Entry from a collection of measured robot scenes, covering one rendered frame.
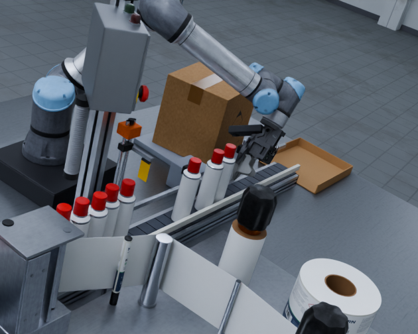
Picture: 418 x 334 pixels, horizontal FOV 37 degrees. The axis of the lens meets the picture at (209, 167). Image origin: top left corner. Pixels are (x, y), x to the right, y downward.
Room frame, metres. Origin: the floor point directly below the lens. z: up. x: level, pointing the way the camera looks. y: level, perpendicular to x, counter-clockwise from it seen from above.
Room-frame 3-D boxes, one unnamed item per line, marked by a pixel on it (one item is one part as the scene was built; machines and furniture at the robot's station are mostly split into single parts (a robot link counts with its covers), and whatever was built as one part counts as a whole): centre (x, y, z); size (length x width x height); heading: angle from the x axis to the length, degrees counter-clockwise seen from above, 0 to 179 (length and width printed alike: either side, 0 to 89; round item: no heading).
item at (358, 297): (1.22, -0.38, 0.95); 0.20 x 0.20 x 0.14
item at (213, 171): (1.61, -0.02, 0.98); 0.05 x 0.05 x 0.20
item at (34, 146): (1.64, 0.49, 0.95); 0.15 x 0.15 x 0.10
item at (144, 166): (1.37, 0.16, 1.09); 0.03 x 0.01 x 0.06; 59
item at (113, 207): (1.26, 0.21, 0.98); 0.05 x 0.05 x 0.20
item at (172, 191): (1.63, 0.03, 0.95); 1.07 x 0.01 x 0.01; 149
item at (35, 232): (0.94, 0.28, 1.14); 0.14 x 0.11 x 0.01; 149
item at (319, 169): (2.22, -0.37, 0.85); 0.30 x 0.26 x 0.04; 149
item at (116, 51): (1.31, 0.27, 1.38); 0.17 x 0.10 x 0.19; 24
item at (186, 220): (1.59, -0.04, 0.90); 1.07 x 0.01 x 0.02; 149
